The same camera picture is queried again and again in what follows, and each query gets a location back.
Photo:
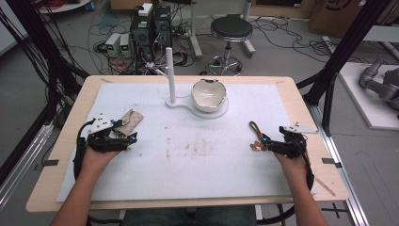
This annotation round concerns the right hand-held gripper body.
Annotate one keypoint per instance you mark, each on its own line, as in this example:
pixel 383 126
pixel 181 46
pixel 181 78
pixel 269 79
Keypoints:
pixel 291 146

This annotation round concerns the black round stool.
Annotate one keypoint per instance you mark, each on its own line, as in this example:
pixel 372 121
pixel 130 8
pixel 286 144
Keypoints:
pixel 231 28

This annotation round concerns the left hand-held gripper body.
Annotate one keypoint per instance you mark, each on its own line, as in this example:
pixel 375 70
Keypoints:
pixel 103 143

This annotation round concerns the white table mat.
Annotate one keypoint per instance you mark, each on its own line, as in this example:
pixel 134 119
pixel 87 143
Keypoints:
pixel 194 169

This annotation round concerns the small white power supply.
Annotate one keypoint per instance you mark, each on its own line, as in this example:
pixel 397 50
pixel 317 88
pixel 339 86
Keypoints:
pixel 124 44
pixel 113 44

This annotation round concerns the black computer tower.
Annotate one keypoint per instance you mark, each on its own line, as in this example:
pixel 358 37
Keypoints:
pixel 150 34

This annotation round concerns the beige patterned pouch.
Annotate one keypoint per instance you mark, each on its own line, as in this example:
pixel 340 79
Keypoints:
pixel 131 121

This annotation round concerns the brown cardboard box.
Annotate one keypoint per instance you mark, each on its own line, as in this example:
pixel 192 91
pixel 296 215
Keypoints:
pixel 332 17

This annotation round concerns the person's right hand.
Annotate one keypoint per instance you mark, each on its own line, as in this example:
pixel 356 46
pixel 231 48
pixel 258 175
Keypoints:
pixel 295 169

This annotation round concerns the white floor board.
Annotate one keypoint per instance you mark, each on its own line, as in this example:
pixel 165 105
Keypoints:
pixel 363 103

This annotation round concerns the white metal table leg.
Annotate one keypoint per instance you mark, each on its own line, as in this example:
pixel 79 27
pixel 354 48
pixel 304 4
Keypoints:
pixel 248 37
pixel 195 31

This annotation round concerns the person's legs in jeans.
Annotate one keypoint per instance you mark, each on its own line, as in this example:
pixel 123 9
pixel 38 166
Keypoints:
pixel 188 217

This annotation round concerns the black metal frame post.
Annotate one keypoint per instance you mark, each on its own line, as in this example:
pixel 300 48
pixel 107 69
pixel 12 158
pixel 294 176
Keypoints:
pixel 37 40
pixel 345 47

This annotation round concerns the white ceramic bowl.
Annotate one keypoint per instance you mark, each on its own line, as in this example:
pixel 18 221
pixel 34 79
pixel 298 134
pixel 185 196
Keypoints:
pixel 208 95

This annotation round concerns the white stand with pole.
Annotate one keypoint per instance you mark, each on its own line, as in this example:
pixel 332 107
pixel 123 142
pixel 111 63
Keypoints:
pixel 170 78

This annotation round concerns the thin wooden stick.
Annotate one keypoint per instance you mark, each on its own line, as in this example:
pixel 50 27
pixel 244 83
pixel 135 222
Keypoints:
pixel 325 187

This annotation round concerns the black tape piece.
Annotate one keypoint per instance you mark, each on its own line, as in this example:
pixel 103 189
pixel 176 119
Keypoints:
pixel 331 162
pixel 51 163

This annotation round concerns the person's left hand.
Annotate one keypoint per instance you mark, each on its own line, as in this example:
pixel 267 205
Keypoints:
pixel 95 163

